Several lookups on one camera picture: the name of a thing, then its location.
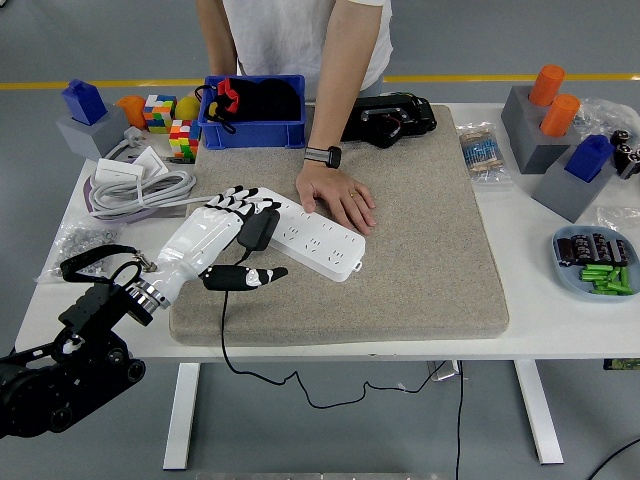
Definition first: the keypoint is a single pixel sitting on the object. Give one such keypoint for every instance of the person's left hand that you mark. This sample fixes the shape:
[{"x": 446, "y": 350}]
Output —
[{"x": 335, "y": 192}]

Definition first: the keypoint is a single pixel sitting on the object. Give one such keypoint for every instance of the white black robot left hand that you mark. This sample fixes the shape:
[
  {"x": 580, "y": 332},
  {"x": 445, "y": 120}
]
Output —
[{"x": 200, "y": 240}]

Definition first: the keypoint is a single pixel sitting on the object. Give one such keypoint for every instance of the white power strip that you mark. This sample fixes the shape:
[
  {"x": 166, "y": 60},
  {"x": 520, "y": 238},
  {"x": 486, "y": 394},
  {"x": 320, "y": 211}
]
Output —
[{"x": 325, "y": 245}]

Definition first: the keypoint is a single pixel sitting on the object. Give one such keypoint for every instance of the person's right forearm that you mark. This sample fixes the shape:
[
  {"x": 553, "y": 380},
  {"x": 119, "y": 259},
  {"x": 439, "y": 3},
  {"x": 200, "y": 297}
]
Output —
[{"x": 220, "y": 40}]

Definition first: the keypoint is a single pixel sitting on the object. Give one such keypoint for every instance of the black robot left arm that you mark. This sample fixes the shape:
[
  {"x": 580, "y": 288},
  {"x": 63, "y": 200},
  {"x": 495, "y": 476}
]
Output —
[{"x": 95, "y": 310}]

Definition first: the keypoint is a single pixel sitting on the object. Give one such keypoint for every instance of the person's left forearm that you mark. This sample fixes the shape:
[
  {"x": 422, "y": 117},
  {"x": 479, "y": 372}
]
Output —
[{"x": 340, "y": 75}]

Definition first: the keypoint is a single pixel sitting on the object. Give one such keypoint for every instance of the black wristwatch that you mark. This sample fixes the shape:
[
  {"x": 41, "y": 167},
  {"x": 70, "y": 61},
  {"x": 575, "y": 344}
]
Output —
[{"x": 330, "y": 156}]

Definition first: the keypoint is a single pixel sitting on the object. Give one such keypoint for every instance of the small colourful puzzle cube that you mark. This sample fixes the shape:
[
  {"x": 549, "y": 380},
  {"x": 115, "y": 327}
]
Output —
[{"x": 183, "y": 140}]

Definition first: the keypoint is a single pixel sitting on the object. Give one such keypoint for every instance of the blue plastic bin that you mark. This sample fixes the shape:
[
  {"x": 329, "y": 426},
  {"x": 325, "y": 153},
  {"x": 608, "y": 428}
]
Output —
[{"x": 250, "y": 135}]

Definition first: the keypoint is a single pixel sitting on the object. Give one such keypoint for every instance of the black machine part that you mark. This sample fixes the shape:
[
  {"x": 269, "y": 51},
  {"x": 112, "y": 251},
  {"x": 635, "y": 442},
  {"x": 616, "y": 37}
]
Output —
[{"x": 420, "y": 117}]

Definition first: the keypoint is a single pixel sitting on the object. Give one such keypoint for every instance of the grey-brown mat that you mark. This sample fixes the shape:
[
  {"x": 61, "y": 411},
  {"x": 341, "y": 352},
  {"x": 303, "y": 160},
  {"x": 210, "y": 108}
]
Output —
[{"x": 425, "y": 275}]

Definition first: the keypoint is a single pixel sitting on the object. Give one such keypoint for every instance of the large colourful puzzle cube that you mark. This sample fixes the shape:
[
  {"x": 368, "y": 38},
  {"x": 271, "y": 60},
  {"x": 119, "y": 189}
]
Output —
[{"x": 159, "y": 114}]

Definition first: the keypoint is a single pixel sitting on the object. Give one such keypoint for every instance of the yellow ball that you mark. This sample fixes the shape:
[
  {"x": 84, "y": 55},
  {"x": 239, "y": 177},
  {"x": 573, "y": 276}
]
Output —
[{"x": 187, "y": 107}]

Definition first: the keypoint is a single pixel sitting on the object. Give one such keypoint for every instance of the clear bag of metal nuts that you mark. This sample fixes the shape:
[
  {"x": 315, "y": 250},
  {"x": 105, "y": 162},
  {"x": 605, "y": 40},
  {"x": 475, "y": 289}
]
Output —
[{"x": 65, "y": 235}]

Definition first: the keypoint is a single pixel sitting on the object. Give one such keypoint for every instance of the orange cone-shaped piece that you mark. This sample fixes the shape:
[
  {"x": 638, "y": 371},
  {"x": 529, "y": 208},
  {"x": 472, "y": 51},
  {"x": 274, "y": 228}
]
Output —
[{"x": 131, "y": 110}]

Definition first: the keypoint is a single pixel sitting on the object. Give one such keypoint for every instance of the grey block holder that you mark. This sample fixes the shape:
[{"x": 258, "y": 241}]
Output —
[
  {"x": 560, "y": 190},
  {"x": 92, "y": 137}
]

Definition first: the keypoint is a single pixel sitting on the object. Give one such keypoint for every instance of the clear bag of resistors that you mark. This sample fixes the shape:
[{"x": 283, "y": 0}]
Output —
[{"x": 482, "y": 152}]

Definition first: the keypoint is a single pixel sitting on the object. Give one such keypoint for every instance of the person's torso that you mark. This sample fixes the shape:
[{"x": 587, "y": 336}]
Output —
[{"x": 290, "y": 35}]

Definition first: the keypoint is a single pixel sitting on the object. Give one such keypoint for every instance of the white table leg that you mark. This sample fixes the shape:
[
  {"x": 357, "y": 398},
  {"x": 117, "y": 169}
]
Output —
[
  {"x": 539, "y": 410},
  {"x": 181, "y": 415}
]

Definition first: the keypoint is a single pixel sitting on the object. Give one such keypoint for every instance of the blue block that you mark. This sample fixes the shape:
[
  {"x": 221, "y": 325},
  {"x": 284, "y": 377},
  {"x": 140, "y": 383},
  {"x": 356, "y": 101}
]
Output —
[
  {"x": 587, "y": 157},
  {"x": 84, "y": 102}
]

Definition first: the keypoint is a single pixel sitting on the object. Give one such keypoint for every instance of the grey block with two holes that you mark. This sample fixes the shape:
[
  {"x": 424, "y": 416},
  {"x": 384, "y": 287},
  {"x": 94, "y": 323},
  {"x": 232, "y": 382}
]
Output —
[{"x": 522, "y": 127}]

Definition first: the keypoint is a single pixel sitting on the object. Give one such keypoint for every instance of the orange cylinder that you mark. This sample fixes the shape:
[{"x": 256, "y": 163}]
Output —
[
  {"x": 546, "y": 85},
  {"x": 560, "y": 115}
]

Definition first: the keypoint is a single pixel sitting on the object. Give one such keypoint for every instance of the black capacitor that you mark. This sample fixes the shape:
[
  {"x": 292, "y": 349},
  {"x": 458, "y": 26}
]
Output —
[
  {"x": 581, "y": 248},
  {"x": 600, "y": 247},
  {"x": 618, "y": 251},
  {"x": 565, "y": 251}
]

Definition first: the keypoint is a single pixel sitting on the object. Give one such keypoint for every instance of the grey-blue plate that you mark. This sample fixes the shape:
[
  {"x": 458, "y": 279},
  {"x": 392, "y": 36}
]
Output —
[{"x": 570, "y": 282}]

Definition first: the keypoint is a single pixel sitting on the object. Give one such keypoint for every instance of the green battery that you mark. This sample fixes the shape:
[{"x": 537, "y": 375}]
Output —
[
  {"x": 624, "y": 276},
  {"x": 610, "y": 289},
  {"x": 595, "y": 267},
  {"x": 592, "y": 275}
]

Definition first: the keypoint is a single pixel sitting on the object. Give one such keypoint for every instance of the clear plastic bag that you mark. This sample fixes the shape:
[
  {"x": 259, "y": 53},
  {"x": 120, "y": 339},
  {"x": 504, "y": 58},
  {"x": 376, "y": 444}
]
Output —
[
  {"x": 605, "y": 112},
  {"x": 617, "y": 217}
]

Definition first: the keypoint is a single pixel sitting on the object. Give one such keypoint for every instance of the black round motor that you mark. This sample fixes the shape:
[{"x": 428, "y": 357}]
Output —
[
  {"x": 622, "y": 141},
  {"x": 631, "y": 162}
]

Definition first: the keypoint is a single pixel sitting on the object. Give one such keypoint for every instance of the table control panel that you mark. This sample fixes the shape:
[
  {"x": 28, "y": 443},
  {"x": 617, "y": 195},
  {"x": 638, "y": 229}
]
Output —
[{"x": 622, "y": 364}]

